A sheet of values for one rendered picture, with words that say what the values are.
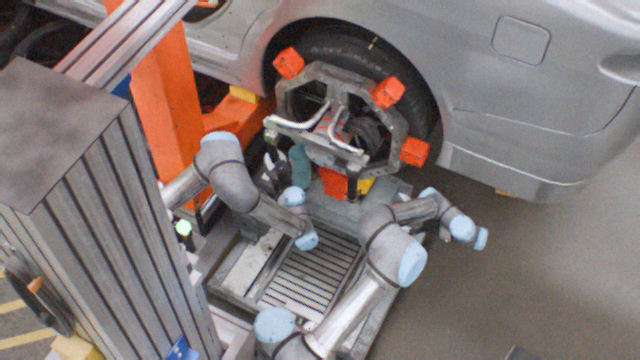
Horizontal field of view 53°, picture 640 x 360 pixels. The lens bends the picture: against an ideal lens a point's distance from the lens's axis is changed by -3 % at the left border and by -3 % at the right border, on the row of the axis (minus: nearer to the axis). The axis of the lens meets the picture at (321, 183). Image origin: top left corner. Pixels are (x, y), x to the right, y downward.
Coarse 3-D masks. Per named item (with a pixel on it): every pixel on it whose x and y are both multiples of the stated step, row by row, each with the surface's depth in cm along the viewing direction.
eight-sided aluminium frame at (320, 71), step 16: (320, 64) 239; (288, 80) 247; (304, 80) 243; (320, 80) 238; (336, 80) 234; (352, 80) 237; (368, 80) 234; (288, 96) 262; (368, 96) 232; (288, 112) 270; (384, 112) 235; (400, 128) 239; (304, 144) 274; (400, 144) 244; (336, 160) 279; (384, 160) 263; (400, 160) 257; (368, 176) 269
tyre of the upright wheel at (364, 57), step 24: (336, 24) 246; (312, 48) 241; (336, 48) 236; (360, 48) 235; (384, 48) 237; (360, 72) 238; (384, 72) 233; (408, 72) 238; (408, 96) 236; (432, 96) 248; (408, 120) 244; (432, 120) 253
